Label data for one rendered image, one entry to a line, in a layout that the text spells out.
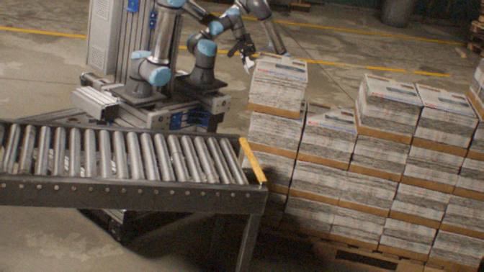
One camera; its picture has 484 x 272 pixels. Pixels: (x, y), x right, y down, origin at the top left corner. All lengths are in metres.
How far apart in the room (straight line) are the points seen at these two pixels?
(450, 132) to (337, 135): 0.59
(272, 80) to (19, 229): 1.61
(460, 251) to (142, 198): 1.98
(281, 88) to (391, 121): 0.60
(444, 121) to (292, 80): 0.83
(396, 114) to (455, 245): 0.87
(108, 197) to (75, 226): 1.15
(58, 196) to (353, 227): 1.79
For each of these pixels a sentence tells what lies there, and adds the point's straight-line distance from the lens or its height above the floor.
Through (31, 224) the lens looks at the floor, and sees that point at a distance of 3.68.
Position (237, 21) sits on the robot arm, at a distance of 3.38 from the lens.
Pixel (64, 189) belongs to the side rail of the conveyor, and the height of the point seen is 0.77.
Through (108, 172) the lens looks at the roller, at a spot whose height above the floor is 0.80.
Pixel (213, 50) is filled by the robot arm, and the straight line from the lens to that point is 3.61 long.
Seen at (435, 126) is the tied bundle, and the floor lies 0.97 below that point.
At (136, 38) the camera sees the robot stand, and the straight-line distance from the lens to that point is 3.52.
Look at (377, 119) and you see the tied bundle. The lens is 3.36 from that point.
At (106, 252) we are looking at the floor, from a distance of 3.49.
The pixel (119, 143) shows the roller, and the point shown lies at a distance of 2.84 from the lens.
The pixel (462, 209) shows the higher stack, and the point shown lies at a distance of 3.65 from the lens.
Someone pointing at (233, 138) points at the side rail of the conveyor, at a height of 0.80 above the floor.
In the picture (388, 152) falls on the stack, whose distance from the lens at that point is 3.45.
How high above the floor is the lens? 2.07
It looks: 24 degrees down
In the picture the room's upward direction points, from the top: 11 degrees clockwise
